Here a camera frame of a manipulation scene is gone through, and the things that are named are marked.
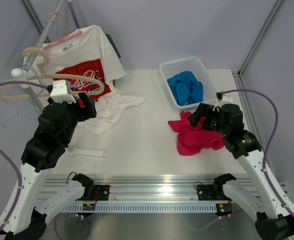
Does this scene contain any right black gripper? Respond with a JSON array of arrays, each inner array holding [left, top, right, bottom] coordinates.
[[187, 102, 229, 137]]

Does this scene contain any pink magenta t shirt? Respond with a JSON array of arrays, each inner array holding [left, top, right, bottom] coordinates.
[[168, 111, 225, 156]]

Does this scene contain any wooden clothes hanger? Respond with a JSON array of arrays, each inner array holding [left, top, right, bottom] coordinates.
[[0, 48, 104, 97]]

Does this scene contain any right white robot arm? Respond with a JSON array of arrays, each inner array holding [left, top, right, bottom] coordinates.
[[188, 103, 294, 240]]

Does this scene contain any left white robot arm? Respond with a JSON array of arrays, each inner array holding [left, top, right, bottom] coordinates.
[[0, 92, 96, 240]]

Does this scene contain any white coca cola t shirt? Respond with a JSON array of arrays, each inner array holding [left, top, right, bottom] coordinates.
[[23, 24, 147, 136]]

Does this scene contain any dark grey t shirt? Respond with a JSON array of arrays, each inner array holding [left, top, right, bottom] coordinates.
[[105, 33, 121, 59]]

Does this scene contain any blue cloth in basket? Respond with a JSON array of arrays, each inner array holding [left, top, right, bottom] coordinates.
[[167, 71, 204, 106]]

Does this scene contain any white plastic basket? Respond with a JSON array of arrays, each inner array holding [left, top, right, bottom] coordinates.
[[159, 57, 218, 109]]

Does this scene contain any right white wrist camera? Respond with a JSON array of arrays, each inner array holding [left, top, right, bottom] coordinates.
[[208, 92, 234, 112]]

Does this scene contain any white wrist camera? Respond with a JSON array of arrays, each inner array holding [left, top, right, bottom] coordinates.
[[208, 92, 234, 112], [47, 79, 76, 104]]

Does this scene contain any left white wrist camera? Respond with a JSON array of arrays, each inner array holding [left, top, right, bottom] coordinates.
[[47, 79, 76, 104]]

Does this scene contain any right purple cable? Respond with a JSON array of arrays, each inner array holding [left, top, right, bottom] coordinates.
[[220, 89, 294, 231]]

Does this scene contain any purple cable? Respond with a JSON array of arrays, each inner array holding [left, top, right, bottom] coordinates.
[[0, 80, 50, 240], [220, 89, 294, 231]]

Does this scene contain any pink wire hanger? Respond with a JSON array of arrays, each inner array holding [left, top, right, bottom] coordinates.
[[41, 11, 82, 50]]

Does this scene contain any blue wire hanger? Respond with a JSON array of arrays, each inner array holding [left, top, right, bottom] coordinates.
[[2, 66, 100, 129]]

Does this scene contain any aluminium mounting rail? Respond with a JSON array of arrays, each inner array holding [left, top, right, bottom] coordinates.
[[37, 174, 259, 203]]

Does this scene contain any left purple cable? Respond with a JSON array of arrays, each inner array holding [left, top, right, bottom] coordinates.
[[0, 80, 50, 240]]

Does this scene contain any white slotted cable duct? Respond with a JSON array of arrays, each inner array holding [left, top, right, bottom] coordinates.
[[62, 203, 217, 213]]

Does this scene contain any metal clothes rack rail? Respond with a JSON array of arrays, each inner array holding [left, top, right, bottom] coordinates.
[[11, 0, 74, 112]]

